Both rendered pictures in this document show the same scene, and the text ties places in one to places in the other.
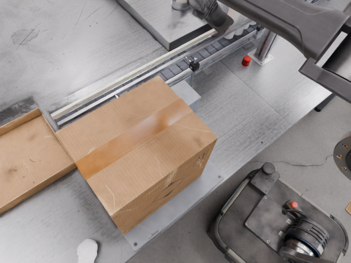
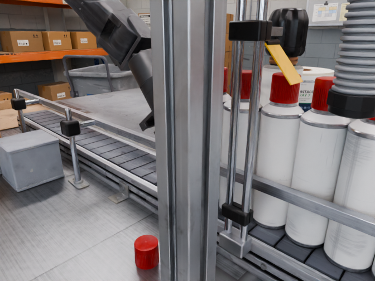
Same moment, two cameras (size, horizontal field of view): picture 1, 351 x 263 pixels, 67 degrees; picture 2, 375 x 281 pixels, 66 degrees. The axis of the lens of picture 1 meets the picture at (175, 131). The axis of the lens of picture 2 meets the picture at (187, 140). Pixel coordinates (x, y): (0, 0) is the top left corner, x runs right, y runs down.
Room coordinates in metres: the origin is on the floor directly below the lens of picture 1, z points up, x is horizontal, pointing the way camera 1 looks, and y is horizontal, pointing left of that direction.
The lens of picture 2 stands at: (0.91, -0.58, 1.13)
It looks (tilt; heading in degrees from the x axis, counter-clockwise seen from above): 20 degrees down; 89
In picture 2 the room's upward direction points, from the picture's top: straight up
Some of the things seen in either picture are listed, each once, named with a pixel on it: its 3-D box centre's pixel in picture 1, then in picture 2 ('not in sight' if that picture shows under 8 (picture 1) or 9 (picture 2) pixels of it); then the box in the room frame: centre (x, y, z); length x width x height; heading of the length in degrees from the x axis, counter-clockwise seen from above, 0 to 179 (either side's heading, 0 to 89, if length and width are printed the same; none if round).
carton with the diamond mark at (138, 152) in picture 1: (140, 157); not in sight; (0.29, 0.09, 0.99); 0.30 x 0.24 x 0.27; 135
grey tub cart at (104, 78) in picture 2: not in sight; (112, 98); (0.16, 2.45, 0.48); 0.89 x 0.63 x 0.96; 75
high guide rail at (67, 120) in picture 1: (191, 51); (106, 125); (0.75, -0.02, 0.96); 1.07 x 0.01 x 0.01; 135
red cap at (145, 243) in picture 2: (246, 60); (146, 251); (0.86, -0.26, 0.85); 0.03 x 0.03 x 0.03
